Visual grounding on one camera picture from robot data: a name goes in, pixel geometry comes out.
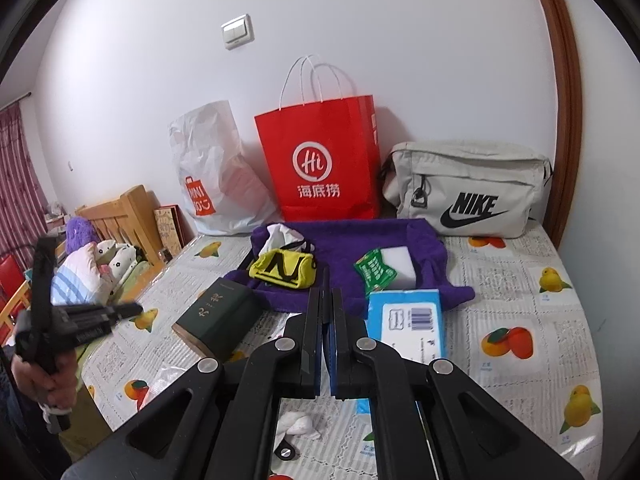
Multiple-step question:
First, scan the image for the brown wooden door frame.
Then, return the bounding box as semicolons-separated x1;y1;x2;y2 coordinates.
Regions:
525;0;584;261

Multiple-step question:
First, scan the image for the blue tissue pack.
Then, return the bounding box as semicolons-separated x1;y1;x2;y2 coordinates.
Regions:
354;288;449;418

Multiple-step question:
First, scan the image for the black strap keychain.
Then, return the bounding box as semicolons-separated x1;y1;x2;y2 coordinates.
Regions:
272;437;301;461

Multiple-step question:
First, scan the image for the purple fabric tray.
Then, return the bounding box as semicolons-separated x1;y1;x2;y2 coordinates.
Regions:
222;217;477;321

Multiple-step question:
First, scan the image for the person's left hand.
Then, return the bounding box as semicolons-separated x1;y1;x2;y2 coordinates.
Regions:
10;345;79;412

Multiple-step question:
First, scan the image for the yellow black pouch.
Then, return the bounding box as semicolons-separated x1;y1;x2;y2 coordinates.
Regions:
248;240;321;291

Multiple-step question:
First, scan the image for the wooden headboard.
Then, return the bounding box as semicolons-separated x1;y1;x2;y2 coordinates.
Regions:
75;185;168;271

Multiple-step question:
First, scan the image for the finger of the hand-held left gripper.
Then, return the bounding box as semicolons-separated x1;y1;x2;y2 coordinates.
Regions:
55;301;145;323

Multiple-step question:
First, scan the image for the beige waist bag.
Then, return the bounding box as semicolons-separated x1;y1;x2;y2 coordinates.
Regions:
380;141;555;237

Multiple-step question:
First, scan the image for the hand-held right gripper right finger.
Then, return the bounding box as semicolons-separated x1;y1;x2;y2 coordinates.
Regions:
327;287;603;480

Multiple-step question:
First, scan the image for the person's left forearm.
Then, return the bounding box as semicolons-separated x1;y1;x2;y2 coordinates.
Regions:
0;360;76;480

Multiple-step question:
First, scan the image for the white plastic shopping bag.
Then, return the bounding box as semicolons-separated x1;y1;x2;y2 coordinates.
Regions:
167;100;283;236

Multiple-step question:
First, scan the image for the dark green box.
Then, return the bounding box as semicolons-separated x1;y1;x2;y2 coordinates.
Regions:
171;280;263;363

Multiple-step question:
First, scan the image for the red patterned curtain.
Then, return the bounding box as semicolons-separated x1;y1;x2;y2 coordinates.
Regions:
0;102;51;271

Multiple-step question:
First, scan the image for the white sponge block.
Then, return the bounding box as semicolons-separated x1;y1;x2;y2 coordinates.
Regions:
380;246;426;292

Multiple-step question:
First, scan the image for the red wooden chair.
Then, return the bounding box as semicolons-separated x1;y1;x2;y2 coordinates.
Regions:
0;255;32;346

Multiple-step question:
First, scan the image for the green wipes packet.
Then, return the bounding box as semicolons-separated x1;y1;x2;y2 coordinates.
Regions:
354;248;401;297

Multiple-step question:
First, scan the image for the white light switch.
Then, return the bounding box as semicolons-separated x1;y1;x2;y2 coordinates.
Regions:
221;13;256;51

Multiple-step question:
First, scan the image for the purple plush toy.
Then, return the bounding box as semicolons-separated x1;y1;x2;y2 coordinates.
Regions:
65;216;101;256

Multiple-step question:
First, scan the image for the blue striped pillow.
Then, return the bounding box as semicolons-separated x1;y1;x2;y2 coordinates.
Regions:
50;242;108;306

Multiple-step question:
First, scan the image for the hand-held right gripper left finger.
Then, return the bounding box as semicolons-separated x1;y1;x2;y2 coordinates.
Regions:
62;287;331;480

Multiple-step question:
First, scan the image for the patterned picture frame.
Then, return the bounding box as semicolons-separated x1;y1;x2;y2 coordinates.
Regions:
152;203;185;253

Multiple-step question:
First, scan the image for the white spotted plush toy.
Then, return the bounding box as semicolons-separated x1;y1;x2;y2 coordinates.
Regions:
95;240;138;286

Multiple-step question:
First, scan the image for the red paper bag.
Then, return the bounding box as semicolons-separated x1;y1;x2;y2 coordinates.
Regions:
254;54;383;222

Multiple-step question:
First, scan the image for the white cloth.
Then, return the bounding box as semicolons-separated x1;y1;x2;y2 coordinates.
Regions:
257;223;306;256

